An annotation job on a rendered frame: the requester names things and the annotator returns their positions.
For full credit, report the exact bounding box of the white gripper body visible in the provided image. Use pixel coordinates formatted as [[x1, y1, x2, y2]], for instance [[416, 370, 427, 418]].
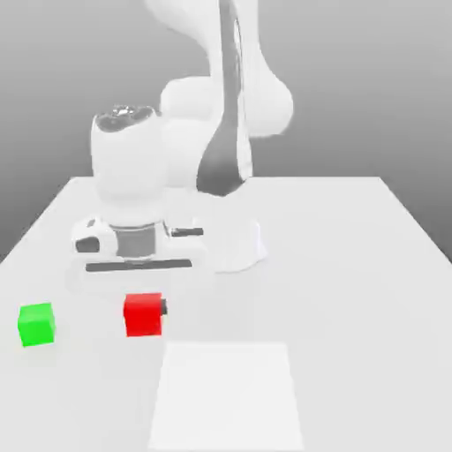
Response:
[[64, 254, 207, 296]]

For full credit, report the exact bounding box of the small red cube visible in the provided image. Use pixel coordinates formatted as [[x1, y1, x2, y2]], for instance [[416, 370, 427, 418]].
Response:
[[123, 292, 164, 338]]

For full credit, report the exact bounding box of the small green cube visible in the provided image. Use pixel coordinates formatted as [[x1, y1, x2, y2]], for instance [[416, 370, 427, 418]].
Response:
[[17, 302, 57, 348]]

